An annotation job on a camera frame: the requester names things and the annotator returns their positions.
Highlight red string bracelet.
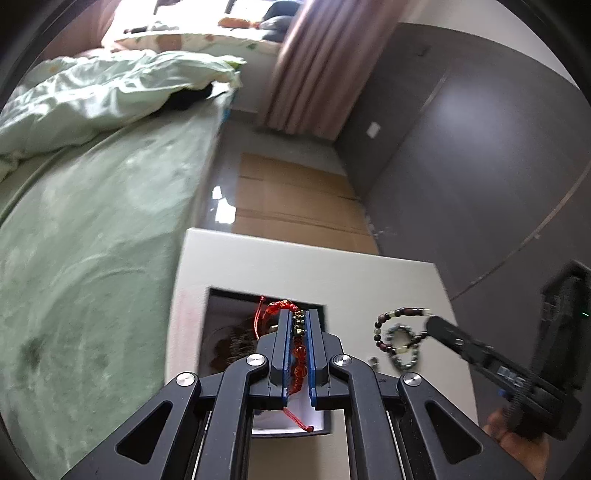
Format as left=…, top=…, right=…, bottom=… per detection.
left=254, top=296, right=317, bottom=434

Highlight brown rudraksha bead bracelet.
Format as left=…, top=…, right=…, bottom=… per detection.
left=209, top=324, right=260, bottom=375

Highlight green jade bead bracelet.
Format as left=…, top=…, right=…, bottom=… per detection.
left=383, top=323, right=423, bottom=372

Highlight dark mixed bead bracelet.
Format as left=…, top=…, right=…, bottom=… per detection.
left=372, top=305, right=433, bottom=356

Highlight black jewelry box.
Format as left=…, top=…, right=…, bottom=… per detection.
left=197, top=286, right=333, bottom=437

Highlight right hand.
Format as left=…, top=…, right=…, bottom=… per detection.
left=483, top=409, right=550, bottom=480

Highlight white foam board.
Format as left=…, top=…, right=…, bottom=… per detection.
left=164, top=228, right=478, bottom=479

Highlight flattened cardboard sheets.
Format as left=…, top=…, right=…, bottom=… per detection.
left=232, top=153, right=379, bottom=255

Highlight bed with green sheet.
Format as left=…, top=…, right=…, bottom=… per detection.
left=1, top=83, right=238, bottom=479

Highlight pink curtain right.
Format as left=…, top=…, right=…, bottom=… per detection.
left=257, top=0, right=408, bottom=141

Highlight patterned pillow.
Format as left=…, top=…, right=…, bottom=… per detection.
left=114, top=28, right=264, bottom=52

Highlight light green quilt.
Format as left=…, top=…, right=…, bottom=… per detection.
left=1, top=50, right=246, bottom=177

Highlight white wall switch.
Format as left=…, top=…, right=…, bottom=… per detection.
left=367, top=122, right=381, bottom=139

